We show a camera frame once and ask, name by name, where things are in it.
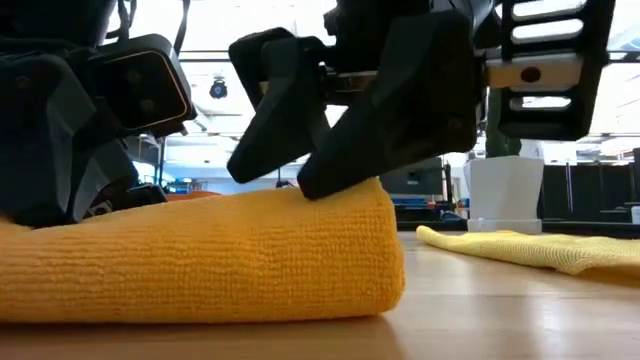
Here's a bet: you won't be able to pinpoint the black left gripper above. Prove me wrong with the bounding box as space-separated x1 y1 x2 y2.
0 0 117 230

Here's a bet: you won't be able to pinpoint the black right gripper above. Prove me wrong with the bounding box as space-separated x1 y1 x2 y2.
297 0 617 202

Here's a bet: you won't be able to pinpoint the orange microfiber towel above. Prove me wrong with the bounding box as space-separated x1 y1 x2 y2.
0 177 407 324

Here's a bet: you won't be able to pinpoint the yellow microfiber towel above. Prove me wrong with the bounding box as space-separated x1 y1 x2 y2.
415 224 640 290

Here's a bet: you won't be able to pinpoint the black computer monitor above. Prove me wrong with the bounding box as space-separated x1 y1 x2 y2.
378 156 446 197

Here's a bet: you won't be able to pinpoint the green cactus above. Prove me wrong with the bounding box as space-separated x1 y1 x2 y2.
485 89 522 159

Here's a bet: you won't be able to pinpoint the white hexagonal plant pot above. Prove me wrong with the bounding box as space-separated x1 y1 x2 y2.
463 155 546 235

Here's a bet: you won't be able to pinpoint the black partition panels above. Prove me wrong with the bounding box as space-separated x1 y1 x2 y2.
537 147 640 222

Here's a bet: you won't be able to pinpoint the black ceiling-mounted camera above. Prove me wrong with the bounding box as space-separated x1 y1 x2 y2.
209 76 229 100

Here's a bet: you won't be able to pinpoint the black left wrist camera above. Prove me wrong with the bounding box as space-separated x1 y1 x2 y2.
87 33 198 139

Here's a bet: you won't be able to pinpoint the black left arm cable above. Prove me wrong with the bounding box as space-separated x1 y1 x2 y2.
103 0 192 57

